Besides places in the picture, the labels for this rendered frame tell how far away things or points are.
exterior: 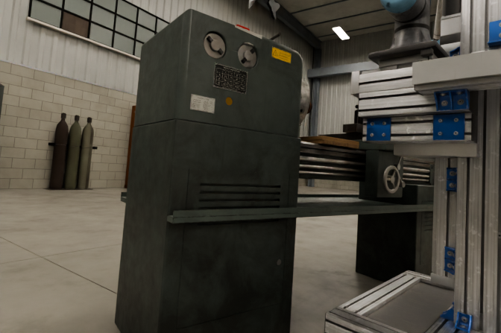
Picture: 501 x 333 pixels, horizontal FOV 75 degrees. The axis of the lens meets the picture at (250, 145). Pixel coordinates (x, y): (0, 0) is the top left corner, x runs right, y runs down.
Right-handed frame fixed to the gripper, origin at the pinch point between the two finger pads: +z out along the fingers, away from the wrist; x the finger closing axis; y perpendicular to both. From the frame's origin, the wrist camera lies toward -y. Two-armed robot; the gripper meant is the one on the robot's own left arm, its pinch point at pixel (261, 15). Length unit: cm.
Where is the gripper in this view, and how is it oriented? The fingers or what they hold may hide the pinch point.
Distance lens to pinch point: 162.4
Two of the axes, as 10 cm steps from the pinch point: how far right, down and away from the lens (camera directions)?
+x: 8.0, 1.0, 5.9
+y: 6.0, -0.2, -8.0
